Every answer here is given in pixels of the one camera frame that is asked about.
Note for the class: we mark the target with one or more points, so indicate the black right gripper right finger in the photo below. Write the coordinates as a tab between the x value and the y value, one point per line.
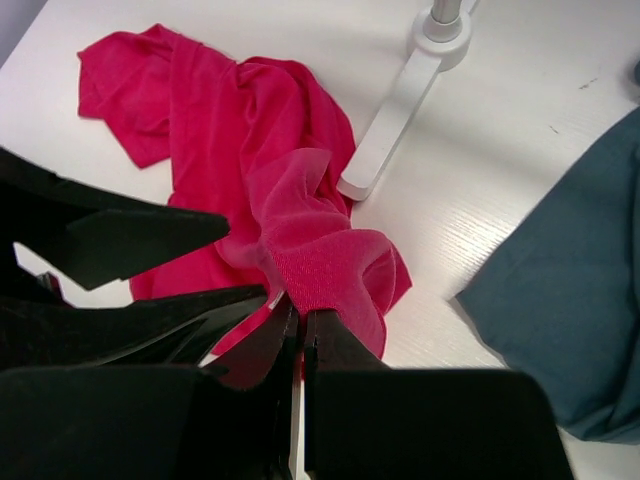
366	420

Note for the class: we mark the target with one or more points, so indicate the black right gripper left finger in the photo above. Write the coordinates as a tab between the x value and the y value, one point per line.
228	420

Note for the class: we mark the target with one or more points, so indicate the red t shirt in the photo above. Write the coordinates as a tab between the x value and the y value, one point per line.
262	143

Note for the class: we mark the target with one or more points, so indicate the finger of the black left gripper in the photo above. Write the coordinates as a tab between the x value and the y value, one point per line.
182	329
93	236

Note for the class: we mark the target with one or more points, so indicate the dark teal t shirt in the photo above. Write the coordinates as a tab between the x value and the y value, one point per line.
559	299

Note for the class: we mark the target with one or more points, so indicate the white clothes rack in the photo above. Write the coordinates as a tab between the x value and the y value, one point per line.
439	40

